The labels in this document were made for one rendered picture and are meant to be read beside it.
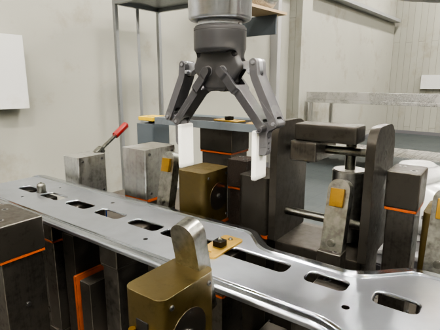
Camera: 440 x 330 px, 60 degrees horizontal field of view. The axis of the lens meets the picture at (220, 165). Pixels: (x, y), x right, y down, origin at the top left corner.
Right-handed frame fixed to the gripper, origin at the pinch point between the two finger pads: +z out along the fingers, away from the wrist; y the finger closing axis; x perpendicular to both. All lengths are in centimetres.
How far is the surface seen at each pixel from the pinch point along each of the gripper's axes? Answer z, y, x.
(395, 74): -26, 188, -987
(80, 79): -13, 259, -154
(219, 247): 13.0, -0.5, 0.9
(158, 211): 13.5, 20.1, -6.3
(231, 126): -2.2, 16.1, -26.6
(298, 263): 13.5, -12.6, -2.2
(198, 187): 8.5, 13.7, -11.4
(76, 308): 33.9, 32.7, 6.0
